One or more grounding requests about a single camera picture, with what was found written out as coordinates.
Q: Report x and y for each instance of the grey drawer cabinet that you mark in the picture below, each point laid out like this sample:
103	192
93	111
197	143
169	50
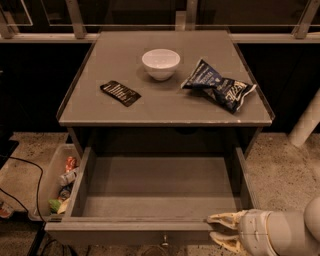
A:
118	56

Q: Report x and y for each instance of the grey top drawer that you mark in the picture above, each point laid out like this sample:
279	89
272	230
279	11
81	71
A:
154	186

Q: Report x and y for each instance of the black snack packet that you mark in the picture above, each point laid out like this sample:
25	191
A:
120	92

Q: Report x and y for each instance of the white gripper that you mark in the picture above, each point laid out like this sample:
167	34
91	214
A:
254	230

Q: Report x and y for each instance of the white labelled bottle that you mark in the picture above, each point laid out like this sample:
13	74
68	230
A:
68	177

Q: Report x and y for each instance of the red white object on floor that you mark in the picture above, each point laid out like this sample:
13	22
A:
6	211

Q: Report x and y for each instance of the blue chip bag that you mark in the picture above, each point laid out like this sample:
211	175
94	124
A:
227	92

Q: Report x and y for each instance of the white ceramic bowl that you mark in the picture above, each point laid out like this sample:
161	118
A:
161	64

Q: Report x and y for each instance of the black object at left edge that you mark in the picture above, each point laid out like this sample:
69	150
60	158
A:
7	145

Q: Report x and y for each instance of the dark can in bin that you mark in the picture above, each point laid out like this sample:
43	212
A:
65	193

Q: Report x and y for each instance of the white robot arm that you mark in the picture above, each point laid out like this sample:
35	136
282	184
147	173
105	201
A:
286	182

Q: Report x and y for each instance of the yellow snack bag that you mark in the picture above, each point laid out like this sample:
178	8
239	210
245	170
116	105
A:
63	206

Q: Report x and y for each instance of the metal window railing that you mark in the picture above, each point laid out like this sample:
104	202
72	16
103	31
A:
245	21

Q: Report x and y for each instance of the red soda can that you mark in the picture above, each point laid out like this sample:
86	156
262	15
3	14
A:
71	163

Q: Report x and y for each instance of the green snack packet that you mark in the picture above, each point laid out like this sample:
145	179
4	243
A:
54	205

